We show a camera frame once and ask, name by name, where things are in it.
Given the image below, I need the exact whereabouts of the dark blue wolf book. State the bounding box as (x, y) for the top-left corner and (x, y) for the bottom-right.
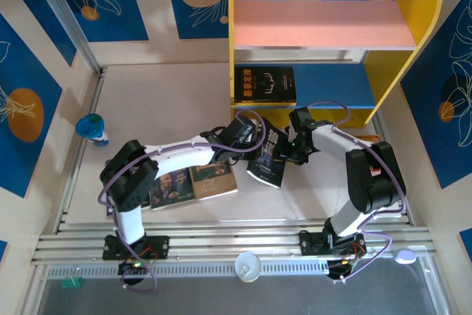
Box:
(246, 117), (291, 189)

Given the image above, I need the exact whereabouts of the brown green cover book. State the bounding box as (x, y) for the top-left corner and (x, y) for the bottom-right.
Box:
(189, 162), (239, 202)

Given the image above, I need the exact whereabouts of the black antler cover book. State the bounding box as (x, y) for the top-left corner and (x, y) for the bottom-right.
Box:
(234, 66), (297, 104)

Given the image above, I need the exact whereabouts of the dark blue portrait book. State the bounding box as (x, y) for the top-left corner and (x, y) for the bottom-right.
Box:
(150, 166), (195, 211)
(105, 159), (153, 219)

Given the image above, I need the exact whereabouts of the yellow cartoon cover book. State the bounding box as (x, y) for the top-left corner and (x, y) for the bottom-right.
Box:
(234, 102), (297, 107)

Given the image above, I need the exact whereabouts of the white table mat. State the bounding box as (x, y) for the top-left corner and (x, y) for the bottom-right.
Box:
(68, 63), (403, 226)

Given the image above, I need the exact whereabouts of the white paper cup lid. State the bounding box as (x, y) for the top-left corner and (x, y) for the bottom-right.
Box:
(234, 251), (262, 283)

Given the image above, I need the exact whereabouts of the yellow pink blue bookshelf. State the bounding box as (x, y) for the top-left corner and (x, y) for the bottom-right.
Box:
(227, 0), (443, 131)

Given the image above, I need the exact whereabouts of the right black adapter board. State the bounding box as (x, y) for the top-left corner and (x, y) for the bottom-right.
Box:
(326, 257), (357, 280)

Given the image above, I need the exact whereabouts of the black adapter board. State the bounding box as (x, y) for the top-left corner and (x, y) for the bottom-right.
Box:
(117, 260), (148, 276)
(326, 257), (357, 280)

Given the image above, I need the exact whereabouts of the blue plastic cup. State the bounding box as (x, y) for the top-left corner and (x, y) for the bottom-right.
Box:
(75, 113), (110, 148)

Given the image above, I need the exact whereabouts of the left black adapter board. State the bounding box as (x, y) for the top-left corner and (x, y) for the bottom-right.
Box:
(117, 260), (148, 276)

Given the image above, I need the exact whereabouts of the aluminium rail frame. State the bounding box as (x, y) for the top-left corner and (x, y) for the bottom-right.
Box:
(31, 218), (438, 268)

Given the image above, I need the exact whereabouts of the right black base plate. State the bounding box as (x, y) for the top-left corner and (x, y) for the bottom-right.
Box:
(299, 229), (367, 257)

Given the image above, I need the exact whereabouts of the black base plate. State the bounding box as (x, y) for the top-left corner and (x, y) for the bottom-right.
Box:
(102, 234), (170, 261)
(299, 229), (367, 257)

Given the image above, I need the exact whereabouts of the grey slotted cable duct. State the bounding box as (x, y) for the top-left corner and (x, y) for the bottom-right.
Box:
(46, 262), (432, 280)

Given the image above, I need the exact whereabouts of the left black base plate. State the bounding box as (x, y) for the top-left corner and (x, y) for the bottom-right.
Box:
(102, 234), (170, 261)

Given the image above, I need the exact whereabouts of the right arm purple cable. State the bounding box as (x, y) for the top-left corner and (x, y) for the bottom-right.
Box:
(305, 100), (408, 285)

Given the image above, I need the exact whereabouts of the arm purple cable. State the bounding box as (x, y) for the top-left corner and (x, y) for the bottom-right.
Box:
(97, 109), (267, 292)
(305, 100), (408, 285)

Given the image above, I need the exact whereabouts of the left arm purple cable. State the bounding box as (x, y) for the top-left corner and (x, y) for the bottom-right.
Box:
(97, 109), (267, 292)

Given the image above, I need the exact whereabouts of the aluminium corner post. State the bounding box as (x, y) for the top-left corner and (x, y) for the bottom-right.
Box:
(27, 0), (103, 75)

